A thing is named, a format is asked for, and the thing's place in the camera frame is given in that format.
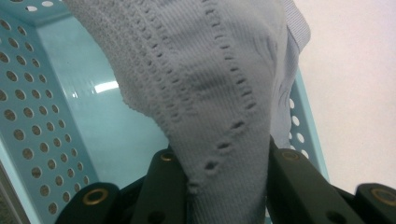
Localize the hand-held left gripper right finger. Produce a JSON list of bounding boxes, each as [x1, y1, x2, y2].
[[265, 136, 365, 224]]

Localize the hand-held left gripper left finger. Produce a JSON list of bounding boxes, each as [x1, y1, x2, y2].
[[130, 147, 191, 224]]

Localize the light blue perforated plastic basket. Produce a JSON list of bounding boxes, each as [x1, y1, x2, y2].
[[0, 0, 331, 224]]

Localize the grey knit sports bra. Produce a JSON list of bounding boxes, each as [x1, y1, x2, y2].
[[62, 0, 312, 224]]

